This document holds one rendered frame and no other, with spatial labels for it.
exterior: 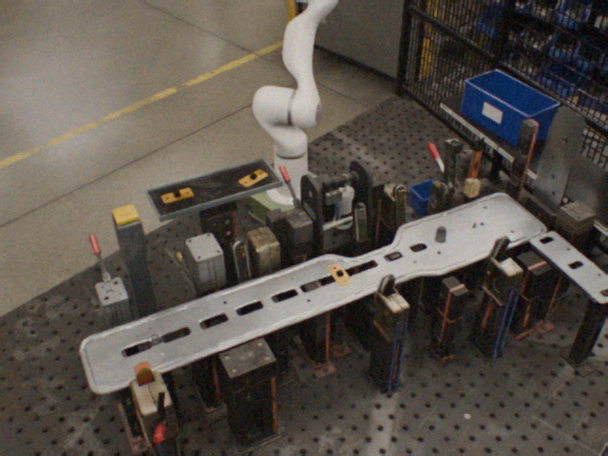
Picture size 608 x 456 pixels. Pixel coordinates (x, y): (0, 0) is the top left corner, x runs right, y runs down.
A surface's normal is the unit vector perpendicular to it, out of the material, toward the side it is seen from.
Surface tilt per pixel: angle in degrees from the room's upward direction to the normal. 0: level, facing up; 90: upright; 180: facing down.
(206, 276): 90
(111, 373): 0
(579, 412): 0
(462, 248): 0
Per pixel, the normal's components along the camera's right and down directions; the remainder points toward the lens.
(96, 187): 0.00, -0.76
